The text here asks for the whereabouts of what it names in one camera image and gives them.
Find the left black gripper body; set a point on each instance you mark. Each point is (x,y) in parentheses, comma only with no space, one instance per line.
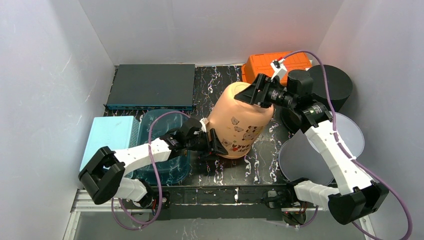
(210,143)

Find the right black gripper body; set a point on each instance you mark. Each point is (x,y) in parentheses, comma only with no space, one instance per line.
(260,90)

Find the orange plastic tray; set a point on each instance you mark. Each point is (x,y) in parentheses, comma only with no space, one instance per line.
(261,64)

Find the tan bucket with black liner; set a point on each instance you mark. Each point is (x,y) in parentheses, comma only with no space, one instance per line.
(237,124)

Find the dark teal transparent container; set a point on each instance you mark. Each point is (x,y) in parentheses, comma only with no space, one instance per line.
(173,171)

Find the black plastic bucket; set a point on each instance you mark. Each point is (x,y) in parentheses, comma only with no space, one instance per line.
(340,88)

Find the grey lavender plastic bucket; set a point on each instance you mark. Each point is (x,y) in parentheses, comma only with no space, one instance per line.
(299,158)

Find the light blue perforated basket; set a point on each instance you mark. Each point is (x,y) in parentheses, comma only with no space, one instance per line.
(115,132)

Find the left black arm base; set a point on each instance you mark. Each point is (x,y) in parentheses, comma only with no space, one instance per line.
(154,201)

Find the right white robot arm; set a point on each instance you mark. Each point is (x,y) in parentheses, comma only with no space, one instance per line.
(356,194)

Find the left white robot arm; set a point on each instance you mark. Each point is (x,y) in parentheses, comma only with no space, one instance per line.
(104,176)

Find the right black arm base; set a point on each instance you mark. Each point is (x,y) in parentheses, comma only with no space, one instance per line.
(286,198)

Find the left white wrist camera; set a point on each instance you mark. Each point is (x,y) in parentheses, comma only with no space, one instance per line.
(204,122)

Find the dark blue network switch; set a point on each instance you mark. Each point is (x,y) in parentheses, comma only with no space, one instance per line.
(152,86)

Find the aluminium frame rail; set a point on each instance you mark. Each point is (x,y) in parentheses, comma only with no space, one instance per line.
(216,188)

